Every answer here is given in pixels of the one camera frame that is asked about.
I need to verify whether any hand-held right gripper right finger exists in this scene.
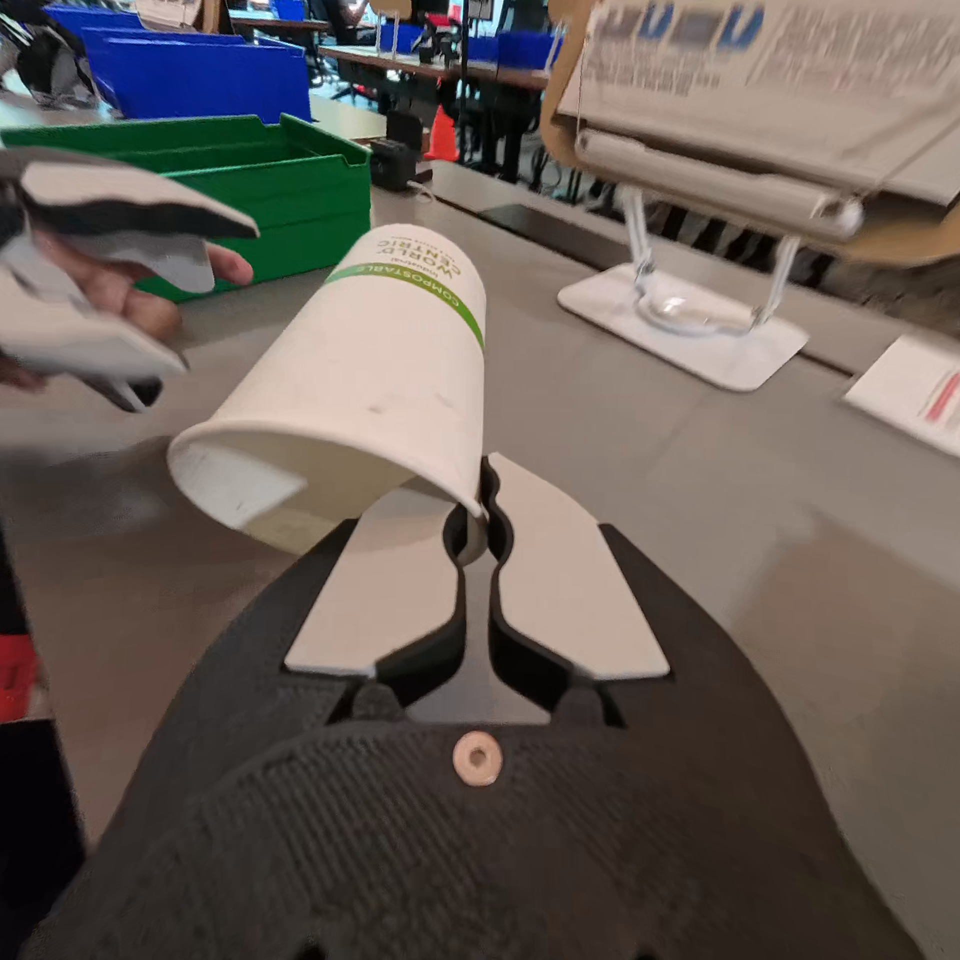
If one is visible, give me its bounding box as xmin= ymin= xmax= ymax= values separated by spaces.
xmin=478 ymin=451 xmax=672 ymax=714

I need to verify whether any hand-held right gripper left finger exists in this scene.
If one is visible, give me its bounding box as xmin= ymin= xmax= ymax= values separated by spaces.
xmin=283 ymin=489 xmax=468 ymax=705

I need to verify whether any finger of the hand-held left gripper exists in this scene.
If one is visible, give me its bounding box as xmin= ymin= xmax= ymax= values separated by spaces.
xmin=18 ymin=159 xmax=261 ymax=295

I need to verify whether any green plastic bin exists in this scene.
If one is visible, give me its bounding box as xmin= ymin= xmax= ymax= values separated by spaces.
xmin=0 ymin=112 xmax=374 ymax=305

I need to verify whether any white paper cup green band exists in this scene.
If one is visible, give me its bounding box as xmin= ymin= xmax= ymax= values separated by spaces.
xmin=166 ymin=222 xmax=489 ymax=565

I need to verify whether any grey desk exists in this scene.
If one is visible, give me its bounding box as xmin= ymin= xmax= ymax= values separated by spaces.
xmin=0 ymin=157 xmax=960 ymax=960

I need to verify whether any black desk panel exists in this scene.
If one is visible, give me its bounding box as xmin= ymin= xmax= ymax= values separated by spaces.
xmin=480 ymin=202 xmax=639 ymax=264

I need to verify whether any person's left hand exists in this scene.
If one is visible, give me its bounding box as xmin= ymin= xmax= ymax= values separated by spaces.
xmin=33 ymin=232 xmax=257 ymax=345

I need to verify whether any blue plastic bin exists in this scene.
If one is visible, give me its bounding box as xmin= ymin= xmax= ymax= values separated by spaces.
xmin=45 ymin=3 xmax=312 ymax=125

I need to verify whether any black power cube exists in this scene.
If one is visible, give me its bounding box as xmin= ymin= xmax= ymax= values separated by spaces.
xmin=369 ymin=137 xmax=417 ymax=191

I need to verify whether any long background table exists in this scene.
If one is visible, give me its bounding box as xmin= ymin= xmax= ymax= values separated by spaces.
xmin=318 ymin=45 xmax=552 ymax=185

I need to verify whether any orange traffic cone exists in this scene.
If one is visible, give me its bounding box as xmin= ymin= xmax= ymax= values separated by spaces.
xmin=423 ymin=105 xmax=460 ymax=162

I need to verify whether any laminated paper sheet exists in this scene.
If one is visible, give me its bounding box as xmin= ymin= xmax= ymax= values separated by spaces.
xmin=843 ymin=333 xmax=960 ymax=459

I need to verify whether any printed instruction sheet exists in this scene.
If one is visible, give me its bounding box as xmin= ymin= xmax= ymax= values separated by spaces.
xmin=577 ymin=0 xmax=960 ymax=207

